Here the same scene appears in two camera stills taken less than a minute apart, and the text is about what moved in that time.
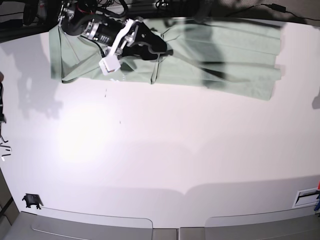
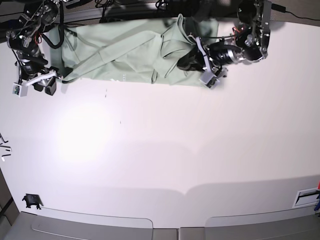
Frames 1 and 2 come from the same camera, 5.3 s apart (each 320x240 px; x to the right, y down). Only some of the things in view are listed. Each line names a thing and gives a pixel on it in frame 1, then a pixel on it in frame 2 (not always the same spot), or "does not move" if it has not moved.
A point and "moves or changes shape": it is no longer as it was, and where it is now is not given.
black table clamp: (32, 199) does not move
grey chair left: (25, 225) does not move
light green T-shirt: (240, 58) moves or changes shape
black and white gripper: (138, 39) to (43, 78)
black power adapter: (278, 8) does not move
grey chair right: (295, 224) does not move
